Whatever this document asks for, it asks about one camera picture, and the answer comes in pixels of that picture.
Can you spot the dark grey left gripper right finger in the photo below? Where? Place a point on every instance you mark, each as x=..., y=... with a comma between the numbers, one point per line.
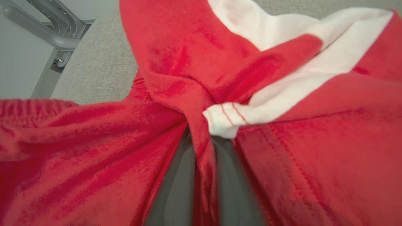
x=234, y=194

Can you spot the grey aluminium post curved feet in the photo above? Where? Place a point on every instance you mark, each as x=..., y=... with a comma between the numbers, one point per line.
x=53, y=39

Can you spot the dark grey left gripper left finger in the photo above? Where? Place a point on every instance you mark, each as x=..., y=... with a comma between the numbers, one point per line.
x=176, y=188

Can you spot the red shorts with white band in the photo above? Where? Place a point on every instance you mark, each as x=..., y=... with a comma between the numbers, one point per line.
x=94, y=141

